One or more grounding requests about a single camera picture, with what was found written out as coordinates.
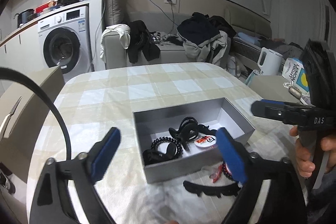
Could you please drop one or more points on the silver cardboard box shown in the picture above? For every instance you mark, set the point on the silver cardboard box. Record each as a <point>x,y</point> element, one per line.
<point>168,171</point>

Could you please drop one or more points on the black pot on counter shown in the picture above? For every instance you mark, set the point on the black pot on counter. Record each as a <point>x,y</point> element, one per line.
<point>25,16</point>

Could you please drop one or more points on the white cloth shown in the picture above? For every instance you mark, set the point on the white cloth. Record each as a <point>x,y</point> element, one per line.
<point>115,31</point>

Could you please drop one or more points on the silver key fob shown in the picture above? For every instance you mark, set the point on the silver key fob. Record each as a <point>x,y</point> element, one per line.
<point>295,92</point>

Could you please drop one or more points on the large black claw clip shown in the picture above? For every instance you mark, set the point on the large black claw clip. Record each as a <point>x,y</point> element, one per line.
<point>185,134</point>

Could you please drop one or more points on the round white pin badge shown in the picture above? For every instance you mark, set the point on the round white pin badge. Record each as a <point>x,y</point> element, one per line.
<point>206,141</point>

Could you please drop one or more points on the grey white jacket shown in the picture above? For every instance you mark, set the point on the grey white jacket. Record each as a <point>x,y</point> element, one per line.
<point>199,52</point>

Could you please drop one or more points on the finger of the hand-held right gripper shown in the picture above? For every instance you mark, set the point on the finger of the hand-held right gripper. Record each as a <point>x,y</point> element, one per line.
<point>273,102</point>
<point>267,111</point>

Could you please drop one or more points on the red plastic container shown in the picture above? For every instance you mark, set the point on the red plastic container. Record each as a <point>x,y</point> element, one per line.
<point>44,8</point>

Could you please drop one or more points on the dark grey cloth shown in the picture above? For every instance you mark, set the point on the dark grey cloth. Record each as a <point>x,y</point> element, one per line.
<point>288,50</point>

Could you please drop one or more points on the white washing machine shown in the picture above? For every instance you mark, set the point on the white washing machine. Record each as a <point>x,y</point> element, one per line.
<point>63,40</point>

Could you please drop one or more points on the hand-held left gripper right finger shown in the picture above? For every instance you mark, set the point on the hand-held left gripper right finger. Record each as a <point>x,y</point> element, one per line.
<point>233,158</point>

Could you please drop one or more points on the black white patterned garment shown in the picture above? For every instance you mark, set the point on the black white patterned garment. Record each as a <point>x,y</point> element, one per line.
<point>168,39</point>

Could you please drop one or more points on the light blue pillow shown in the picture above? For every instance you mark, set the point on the light blue pillow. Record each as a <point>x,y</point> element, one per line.
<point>248,37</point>

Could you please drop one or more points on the white blue yellow bag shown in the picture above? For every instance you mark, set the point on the white blue yellow bag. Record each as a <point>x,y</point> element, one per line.
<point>295,71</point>

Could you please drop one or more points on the person's right hand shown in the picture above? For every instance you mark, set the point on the person's right hand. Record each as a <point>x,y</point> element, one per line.
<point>304,162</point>

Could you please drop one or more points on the white electric kettle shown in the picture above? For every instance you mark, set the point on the white electric kettle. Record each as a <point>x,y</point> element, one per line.
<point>270,61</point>

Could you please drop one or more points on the metal tweezers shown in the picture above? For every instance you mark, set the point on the metal tweezers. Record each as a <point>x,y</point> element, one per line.
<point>11,115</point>

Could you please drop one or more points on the plaid tablecloth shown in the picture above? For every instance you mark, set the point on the plaid tablecloth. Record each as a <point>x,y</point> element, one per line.
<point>105,92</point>

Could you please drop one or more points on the beige side cabinet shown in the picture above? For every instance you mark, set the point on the beige side cabinet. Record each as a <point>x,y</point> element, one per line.
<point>270,87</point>
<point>31,113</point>

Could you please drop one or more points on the small red transparent clip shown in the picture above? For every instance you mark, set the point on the small red transparent clip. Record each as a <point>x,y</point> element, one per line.
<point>216,174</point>

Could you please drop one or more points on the black flat pan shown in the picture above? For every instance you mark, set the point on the black flat pan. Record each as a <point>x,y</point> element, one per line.
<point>67,1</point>

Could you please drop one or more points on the dark navy clothes pile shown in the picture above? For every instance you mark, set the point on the dark navy clothes pile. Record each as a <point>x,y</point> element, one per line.
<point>199,27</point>

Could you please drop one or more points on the pale teal container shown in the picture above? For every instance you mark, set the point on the pale teal container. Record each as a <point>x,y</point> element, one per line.
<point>253,77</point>

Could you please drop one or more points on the grey pillow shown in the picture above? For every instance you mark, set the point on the grey pillow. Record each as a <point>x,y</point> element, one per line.
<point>114,7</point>

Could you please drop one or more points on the grey sofa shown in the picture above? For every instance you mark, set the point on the grey sofa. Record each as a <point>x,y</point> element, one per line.
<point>115,56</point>

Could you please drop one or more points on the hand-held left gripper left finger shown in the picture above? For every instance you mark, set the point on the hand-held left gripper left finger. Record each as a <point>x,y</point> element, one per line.
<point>103,157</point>

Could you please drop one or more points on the white curtain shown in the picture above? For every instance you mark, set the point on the white curtain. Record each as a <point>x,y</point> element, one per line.
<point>296,11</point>

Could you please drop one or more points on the black wavy hair clip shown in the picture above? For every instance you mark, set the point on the black wavy hair clip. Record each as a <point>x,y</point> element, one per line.
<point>210,188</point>

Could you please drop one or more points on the white kitchen counter cabinet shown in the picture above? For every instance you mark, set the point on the white kitchen counter cabinet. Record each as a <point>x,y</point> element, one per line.
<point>21,50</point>

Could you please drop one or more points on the patterned mattress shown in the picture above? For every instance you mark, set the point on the patterned mattress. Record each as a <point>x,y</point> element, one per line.
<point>245,52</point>

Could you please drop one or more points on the black white shoe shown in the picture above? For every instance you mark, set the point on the black white shoe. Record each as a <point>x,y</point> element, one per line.
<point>6,182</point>

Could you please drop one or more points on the white wall socket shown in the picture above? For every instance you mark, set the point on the white wall socket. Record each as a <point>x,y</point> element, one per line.
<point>170,0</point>

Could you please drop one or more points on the person's right forearm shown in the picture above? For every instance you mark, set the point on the person's right forearm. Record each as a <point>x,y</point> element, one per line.
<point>324,205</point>

